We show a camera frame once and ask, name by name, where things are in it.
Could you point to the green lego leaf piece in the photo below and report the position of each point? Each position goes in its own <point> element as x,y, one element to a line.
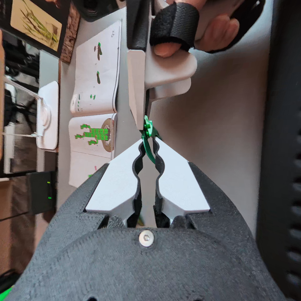
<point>148,150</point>

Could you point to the black lego box with picture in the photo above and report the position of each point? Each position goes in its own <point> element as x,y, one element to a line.
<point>35,23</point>

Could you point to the person's right hand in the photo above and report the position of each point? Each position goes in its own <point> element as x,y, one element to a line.
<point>218,30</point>

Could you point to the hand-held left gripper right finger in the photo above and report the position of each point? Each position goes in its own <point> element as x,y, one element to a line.
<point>181,188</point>

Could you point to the lego instruction booklet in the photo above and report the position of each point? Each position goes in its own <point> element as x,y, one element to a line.
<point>94,94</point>

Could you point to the white stand with clear panel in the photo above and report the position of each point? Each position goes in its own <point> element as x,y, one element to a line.
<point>21,112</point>

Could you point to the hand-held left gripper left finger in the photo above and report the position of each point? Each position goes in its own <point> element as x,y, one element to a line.
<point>112,185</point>

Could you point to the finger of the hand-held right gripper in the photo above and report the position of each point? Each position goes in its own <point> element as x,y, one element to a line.
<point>174,89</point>
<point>137,89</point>

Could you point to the small green lego stud piece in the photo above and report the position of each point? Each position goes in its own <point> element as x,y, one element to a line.
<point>148,125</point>

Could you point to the black device with green lights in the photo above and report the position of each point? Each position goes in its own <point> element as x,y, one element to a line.
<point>41,192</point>

